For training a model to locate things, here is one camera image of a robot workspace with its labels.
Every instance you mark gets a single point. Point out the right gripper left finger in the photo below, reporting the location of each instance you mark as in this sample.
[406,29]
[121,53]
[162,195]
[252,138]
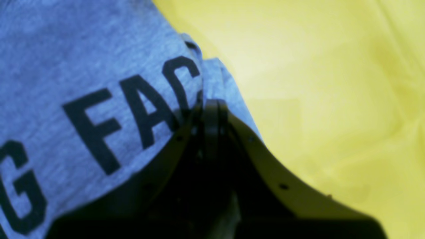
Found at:
[152,204]

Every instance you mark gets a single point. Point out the grey t-shirt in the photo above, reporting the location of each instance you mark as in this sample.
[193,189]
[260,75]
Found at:
[91,91]

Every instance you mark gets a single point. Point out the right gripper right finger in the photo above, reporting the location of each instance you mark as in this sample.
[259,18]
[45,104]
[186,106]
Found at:
[273,202]

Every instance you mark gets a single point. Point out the yellow table cloth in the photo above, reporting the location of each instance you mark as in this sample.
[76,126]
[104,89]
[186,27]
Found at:
[336,88]

